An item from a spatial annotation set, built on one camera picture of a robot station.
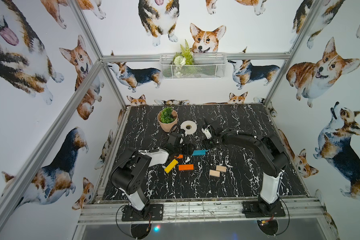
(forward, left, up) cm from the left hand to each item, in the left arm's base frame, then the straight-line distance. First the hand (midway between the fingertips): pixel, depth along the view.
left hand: (192, 144), depth 93 cm
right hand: (+1, -7, -1) cm, 8 cm away
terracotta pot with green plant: (+14, +16, +9) cm, 23 cm away
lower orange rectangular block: (-13, +4, -4) cm, 14 cm away
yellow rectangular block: (-11, +13, -5) cm, 18 cm away
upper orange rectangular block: (-10, +8, +4) cm, 13 cm away
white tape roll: (+17, +2, -5) cm, 17 cm away
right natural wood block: (-14, -16, -5) cm, 22 cm away
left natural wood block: (-17, -12, -4) cm, 21 cm away
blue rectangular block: (-3, -4, -6) cm, 7 cm away
